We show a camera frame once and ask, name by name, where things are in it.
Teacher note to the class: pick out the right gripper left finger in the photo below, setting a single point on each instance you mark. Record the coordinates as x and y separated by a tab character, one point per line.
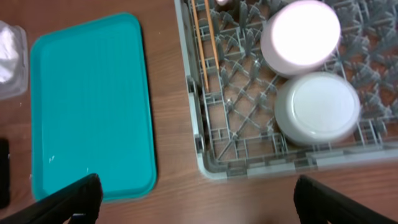
78	202

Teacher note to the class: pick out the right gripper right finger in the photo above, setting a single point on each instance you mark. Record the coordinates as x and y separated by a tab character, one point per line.
316	203

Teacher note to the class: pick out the grey bowl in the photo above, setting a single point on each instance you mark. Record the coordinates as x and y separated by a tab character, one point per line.
317	108

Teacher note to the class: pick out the white napkin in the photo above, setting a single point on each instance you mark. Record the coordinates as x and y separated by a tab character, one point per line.
9	54

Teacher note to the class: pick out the wooden chopstick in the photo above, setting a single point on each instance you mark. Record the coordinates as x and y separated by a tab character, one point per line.
200	46
213	42

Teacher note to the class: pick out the white cup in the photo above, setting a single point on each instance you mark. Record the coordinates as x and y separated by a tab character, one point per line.
223	2

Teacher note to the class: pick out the grey dishwasher rack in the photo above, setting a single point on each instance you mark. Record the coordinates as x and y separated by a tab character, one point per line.
234	128

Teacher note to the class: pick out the clear plastic waste bin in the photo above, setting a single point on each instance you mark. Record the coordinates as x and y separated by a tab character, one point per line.
19	83

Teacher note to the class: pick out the black plastic tray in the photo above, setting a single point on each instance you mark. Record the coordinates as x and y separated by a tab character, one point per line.
4	174

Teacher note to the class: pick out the teal serving tray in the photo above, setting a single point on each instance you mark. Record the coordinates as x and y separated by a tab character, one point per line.
91	109

